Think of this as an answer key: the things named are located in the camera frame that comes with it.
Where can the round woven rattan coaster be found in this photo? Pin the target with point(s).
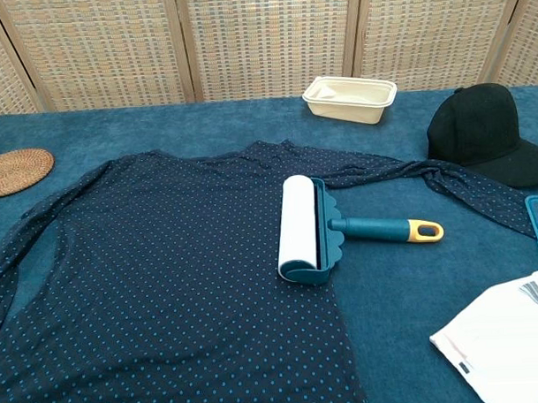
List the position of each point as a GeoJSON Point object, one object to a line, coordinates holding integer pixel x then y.
{"type": "Point", "coordinates": [16, 172]}

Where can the blue plush table cover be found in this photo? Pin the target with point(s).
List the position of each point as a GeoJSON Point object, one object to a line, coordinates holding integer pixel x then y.
{"type": "Point", "coordinates": [387, 294]}

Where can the cream plastic food container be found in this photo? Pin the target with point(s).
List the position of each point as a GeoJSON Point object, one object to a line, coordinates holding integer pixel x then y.
{"type": "Point", "coordinates": [349, 106]}

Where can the black baseball cap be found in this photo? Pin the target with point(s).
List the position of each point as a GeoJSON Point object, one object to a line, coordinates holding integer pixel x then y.
{"type": "Point", "coordinates": [478, 128]}

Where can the navy polka dot shirt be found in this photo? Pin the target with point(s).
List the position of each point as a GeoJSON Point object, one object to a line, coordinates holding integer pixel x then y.
{"type": "Point", "coordinates": [165, 280]}

